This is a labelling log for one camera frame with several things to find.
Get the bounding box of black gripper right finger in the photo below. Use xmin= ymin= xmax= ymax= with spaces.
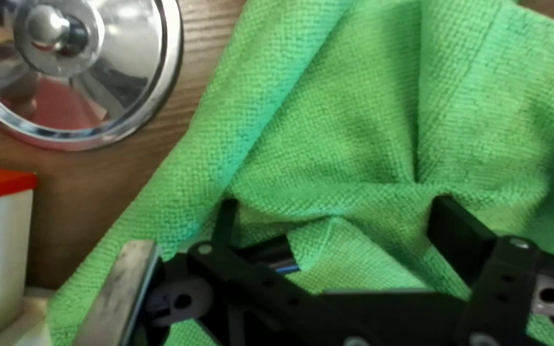
xmin=429 ymin=194 xmax=554 ymax=346

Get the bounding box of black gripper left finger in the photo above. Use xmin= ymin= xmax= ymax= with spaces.
xmin=140 ymin=196 xmax=357 ymax=346

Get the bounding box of green microfiber cloth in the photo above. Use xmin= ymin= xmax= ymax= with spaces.
xmin=44 ymin=0 xmax=554 ymax=346

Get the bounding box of shiny metal pot lid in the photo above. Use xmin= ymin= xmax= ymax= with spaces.
xmin=0 ymin=0 xmax=184 ymax=154

